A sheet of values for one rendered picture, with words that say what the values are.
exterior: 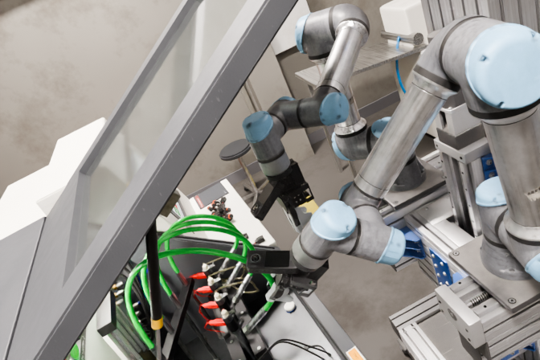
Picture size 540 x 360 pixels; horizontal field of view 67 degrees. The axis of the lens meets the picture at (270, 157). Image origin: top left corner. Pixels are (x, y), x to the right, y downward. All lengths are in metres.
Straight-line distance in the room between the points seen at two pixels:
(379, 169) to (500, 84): 0.30
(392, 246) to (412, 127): 0.23
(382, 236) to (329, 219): 0.12
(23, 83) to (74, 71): 0.41
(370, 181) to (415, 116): 0.16
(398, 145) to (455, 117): 0.35
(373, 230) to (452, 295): 0.44
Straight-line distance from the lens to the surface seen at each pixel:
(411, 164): 1.47
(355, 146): 1.45
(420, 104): 0.85
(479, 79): 0.69
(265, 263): 0.90
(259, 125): 0.96
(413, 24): 3.24
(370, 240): 0.81
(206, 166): 4.16
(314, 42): 1.32
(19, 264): 1.19
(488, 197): 1.03
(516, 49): 0.70
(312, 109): 0.99
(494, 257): 1.15
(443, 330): 2.12
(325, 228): 0.76
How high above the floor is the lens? 1.91
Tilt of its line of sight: 26 degrees down
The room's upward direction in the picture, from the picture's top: 25 degrees counter-clockwise
